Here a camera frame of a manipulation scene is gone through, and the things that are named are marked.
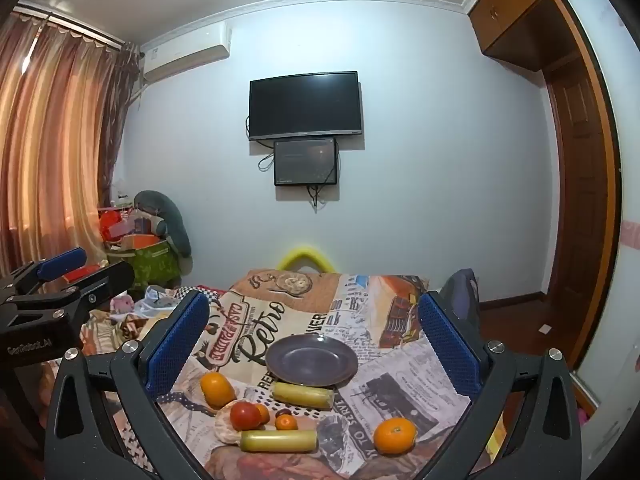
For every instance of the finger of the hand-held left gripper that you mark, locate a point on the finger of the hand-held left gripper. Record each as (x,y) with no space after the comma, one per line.
(62,262)
(100,282)

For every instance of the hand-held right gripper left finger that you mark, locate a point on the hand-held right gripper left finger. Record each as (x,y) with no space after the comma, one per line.
(177,345)

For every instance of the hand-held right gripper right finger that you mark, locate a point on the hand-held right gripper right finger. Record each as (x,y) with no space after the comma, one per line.
(450,345)

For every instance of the large orange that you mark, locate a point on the large orange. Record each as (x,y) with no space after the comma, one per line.
(395,436)
(216,388)

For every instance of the dark purple plate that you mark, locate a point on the dark purple plate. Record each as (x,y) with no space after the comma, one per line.
(310,360)

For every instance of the yellow sugarcane piece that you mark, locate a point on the yellow sugarcane piece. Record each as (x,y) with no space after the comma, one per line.
(302,394)
(277,441)

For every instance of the red flat box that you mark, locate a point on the red flat box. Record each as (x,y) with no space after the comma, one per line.
(82,272)

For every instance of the pink toy figure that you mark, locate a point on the pink toy figure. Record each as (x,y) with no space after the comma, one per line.
(122,305)

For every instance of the dark blue chair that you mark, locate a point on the dark blue chair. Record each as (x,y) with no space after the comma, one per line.
(465,295)

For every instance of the polka dot cloth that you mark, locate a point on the polka dot cloth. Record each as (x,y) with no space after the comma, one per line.
(187,400)

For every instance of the red gift box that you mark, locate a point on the red gift box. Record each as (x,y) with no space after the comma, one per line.
(114,225)

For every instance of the grey plush toy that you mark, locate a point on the grey plush toy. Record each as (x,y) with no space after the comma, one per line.
(170,217)

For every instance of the small dark red fruit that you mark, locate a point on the small dark red fruit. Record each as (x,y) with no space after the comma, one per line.
(285,412)

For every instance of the orange brown curtain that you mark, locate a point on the orange brown curtain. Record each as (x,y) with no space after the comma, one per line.
(55,135)

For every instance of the printed blanket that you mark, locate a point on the printed blanket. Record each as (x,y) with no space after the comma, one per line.
(320,305)

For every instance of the wooden door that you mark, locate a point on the wooden door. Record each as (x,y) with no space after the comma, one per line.
(575,200)

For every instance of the small black monitor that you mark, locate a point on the small black monitor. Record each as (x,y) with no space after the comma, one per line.
(306,161)

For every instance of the white air conditioner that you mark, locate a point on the white air conditioner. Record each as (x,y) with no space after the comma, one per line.
(187,52)

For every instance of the wooden overhead cabinet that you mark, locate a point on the wooden overhead cabinet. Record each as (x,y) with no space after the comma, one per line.
(520,15)

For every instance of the black wall television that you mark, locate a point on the black wall television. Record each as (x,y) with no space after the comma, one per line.
(305,105)

